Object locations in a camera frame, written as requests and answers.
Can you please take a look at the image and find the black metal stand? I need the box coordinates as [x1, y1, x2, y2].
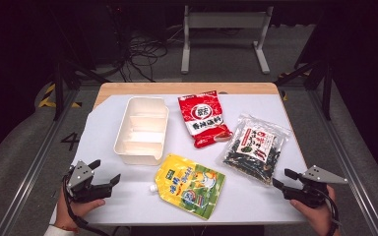
[273, 13, 337, 122]
[43, 6, 112, 122]

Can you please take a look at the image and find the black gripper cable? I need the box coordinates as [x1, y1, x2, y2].
[62, 174, 111, 236]
[317, 186, 343, 236]

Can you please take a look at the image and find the person's left hand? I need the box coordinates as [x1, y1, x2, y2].
[53, 188, 107, 232]

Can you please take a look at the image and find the clear dried seaweed packet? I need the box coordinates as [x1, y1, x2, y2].
[216, 112, 292, 188]

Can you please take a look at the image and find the person's right hand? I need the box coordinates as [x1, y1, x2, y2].
[288, 184, 338, 236]

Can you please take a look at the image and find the tangle of black floor cables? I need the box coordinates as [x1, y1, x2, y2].
[109, 28, 185, 84]

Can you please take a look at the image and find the yellow and black floor tape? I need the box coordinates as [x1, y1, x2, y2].
[37, 83, 82, 109]

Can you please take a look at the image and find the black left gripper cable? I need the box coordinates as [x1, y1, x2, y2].
[62, 174, 111, 236]

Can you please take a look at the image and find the yellow spouted seasoning pouch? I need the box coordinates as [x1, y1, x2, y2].
[149, 152, 226, 221]

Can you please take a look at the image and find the aluminium floor rail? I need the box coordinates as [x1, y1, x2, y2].
[307, 88, 378, 236]
[0, 88, 81, 236]

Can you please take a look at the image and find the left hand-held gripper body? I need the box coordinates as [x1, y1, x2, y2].
[66, 160, 113, 203]

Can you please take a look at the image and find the white plastic divided container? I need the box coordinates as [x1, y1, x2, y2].
[112, 95, 170, 166]

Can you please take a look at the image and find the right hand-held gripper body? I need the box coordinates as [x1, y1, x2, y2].
[287, 164, 349, 208]

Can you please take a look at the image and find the white metal stand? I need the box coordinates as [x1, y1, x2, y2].
[180, 5, 275, 76]

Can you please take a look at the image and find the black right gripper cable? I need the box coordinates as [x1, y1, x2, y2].
[317, 186, 343, 236]

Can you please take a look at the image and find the red seasoning packet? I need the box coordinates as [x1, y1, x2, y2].
[177, 89, 234, 149]

